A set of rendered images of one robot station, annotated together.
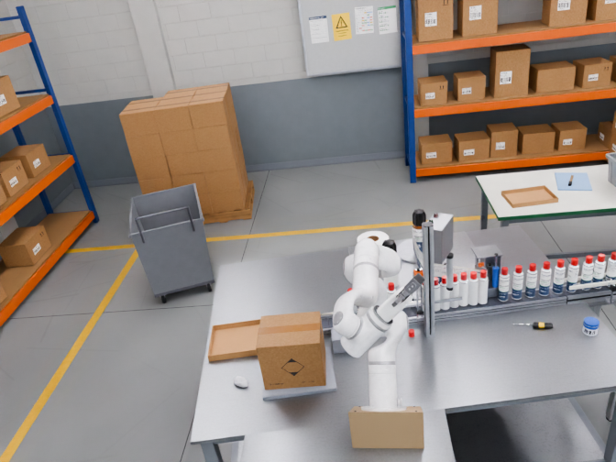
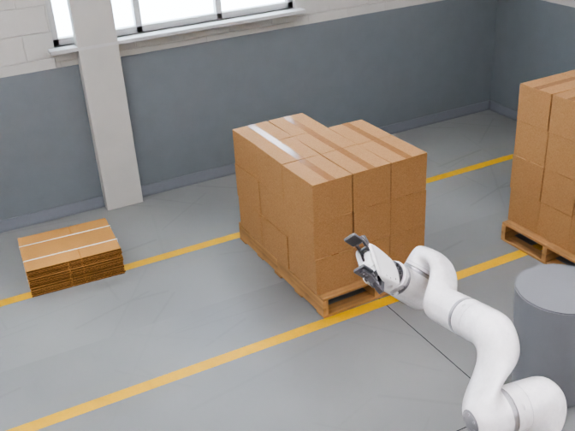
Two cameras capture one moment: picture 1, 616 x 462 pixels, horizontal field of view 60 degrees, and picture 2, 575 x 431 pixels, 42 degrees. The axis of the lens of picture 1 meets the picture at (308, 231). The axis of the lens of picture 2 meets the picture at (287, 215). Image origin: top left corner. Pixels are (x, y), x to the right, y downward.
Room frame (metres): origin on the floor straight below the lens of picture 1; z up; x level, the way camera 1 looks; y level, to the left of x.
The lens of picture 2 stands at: (2.50, -1.25, 2.71)
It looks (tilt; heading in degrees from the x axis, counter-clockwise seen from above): 28 degrees down; 147
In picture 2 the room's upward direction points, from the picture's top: 3 degrees counter-clockwise
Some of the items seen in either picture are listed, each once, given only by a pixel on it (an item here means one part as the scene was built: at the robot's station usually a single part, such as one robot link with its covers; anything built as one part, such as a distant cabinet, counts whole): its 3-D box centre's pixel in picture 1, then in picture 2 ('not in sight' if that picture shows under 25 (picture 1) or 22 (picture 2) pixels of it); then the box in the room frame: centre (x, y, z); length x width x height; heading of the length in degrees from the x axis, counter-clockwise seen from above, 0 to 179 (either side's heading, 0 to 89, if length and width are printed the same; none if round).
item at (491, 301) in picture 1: (414, 313); not in sight; (2.33, -0.52, 0.86); 1.65 x 0.08 x 0.04; 89
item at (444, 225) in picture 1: (437, 237); not in sight; (2.24, -0.63, 1.38); 0.17 x 0.10 x 0.19; 144
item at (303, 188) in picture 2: not in sight; (326, 201); (-1.12, 1.39, 0.45); 1.20 x 0.83 x 0.89; 175
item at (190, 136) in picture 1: (192, 157); not in sight; (5.92, 1.21, 0.70); 1.20 x 0.83 x 1.39; 89
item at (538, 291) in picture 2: not in sight; (555, 338); (0.66, 1.52, 0.31); 0.46 x 0.46 x 0.62
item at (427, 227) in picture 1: (428, 282); not in sight; (2.18, -0.56, 1.17); 0.04 x 0.04 x 0.67; 89
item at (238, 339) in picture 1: (237, 339); not in sight; (2.34, 0.47, 0.85); 0.30 x 0.26 x 0.04; 89
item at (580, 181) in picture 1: (572, 181); not in sight; (3.74, -2.13, 0.81); 0.32 x 0.24 x 0.01; 159
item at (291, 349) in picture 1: (292, 349); not in sight; (2.03, 0.16, 0.99); 0.30 x 0.24 x 0.27; 85
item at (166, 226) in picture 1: (173, 238); not in sight; (4.36, 1.24, 0.48); 0.89 x 0.63 x 0.96; 12
